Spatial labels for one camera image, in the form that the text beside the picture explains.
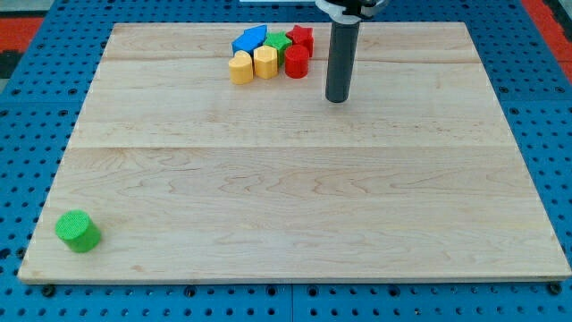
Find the yellow heart block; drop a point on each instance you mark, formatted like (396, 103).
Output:
(241, 68)

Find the light wooden board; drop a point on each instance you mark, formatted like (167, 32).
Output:
(191, 179)

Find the red cylinder block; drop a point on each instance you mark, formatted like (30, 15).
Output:
(296, 61)

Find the yellow hexagon block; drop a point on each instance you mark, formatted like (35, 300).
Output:
(266, 62)

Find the green star block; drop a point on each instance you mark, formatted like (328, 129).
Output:
(280, 42)

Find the red star block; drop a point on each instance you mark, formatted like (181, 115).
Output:
(303, 36)

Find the blue arrow block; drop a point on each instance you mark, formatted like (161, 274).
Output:
(250, 39)

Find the grey cylindrical pointer tool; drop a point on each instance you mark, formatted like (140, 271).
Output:
(342, 49)

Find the green cylinder block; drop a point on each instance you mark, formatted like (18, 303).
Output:
(77, 231)

